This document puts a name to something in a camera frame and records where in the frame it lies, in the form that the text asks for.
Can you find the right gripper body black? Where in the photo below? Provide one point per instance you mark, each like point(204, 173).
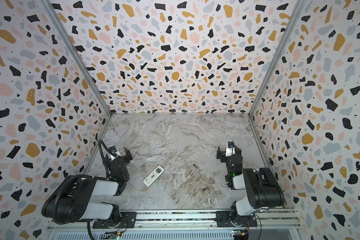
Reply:
point(224, 154)

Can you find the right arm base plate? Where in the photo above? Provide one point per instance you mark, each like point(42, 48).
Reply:
point(226, 219)

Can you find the aluminium mounting rail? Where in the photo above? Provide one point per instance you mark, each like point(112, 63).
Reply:
point(151, 220)

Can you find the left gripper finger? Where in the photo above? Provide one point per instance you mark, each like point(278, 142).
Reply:
point(128, 155)
point(112, 148)

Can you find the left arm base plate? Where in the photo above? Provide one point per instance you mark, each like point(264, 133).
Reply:
point(121, 220)

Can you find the white ventilation grille strip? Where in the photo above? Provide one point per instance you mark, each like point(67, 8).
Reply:
point(169, 235)

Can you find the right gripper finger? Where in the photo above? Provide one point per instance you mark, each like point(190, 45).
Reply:
point(220, 154)
point(237, 150)

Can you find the white remote control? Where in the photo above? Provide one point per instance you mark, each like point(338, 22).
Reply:
point(153, 176)

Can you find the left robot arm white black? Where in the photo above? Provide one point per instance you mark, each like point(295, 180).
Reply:
point(71, 201)

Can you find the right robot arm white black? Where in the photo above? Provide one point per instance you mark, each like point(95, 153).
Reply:
point(262, 190)

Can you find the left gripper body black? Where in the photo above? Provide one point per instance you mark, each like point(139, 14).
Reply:
point(125, 156)

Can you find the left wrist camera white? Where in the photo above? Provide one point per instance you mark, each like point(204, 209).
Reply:
point(115, 154)

